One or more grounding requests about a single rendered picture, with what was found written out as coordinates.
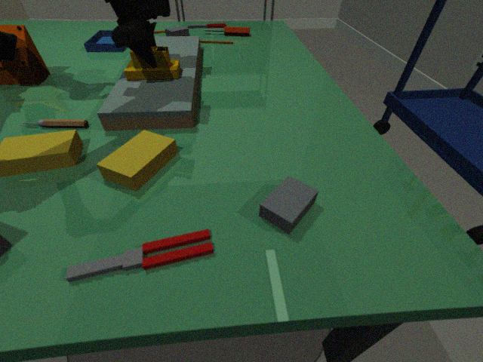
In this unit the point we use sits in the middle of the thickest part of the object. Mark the red-handled pliers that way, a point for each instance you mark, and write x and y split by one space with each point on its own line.
219 25
132 259

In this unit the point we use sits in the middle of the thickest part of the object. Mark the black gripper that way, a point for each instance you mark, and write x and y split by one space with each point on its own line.
132 32

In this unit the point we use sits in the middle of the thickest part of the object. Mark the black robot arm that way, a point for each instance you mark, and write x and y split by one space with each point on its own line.
144 8

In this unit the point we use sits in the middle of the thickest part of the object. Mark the awl with wooden handle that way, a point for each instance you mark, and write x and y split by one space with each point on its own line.
61 123

